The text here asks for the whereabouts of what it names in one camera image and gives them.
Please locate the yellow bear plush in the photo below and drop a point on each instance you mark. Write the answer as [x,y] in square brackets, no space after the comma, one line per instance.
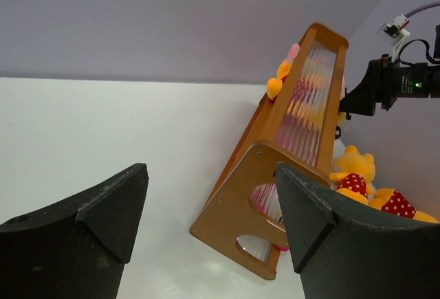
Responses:
[275,84]
[392,201]
[353,174]

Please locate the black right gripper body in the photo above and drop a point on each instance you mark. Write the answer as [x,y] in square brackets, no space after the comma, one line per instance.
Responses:
[404,82]

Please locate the wooden toy shelf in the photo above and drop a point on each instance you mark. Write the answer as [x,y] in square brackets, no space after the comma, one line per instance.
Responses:
[297,128]

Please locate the pink plush with wheels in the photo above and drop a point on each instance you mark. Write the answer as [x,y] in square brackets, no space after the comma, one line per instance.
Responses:
[293,52]

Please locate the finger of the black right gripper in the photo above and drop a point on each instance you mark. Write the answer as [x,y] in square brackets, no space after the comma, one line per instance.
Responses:
[361,100]

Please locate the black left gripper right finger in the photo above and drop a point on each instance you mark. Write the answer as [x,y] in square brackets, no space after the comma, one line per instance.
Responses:
[343,249]

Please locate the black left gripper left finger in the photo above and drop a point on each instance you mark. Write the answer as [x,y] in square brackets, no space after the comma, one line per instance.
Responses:
[77,247]

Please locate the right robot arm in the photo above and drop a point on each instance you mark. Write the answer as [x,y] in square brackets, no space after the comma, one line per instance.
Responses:
[431,60]

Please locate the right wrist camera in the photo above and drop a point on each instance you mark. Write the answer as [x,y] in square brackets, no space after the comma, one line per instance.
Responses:
[395,34]

